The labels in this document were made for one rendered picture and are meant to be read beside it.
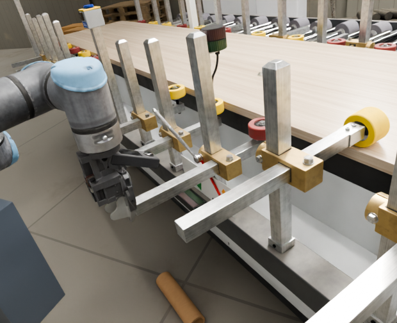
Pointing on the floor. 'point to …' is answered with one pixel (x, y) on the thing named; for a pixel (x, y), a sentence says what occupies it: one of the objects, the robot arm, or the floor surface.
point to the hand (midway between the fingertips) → (133, 215)
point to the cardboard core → (178, 299)
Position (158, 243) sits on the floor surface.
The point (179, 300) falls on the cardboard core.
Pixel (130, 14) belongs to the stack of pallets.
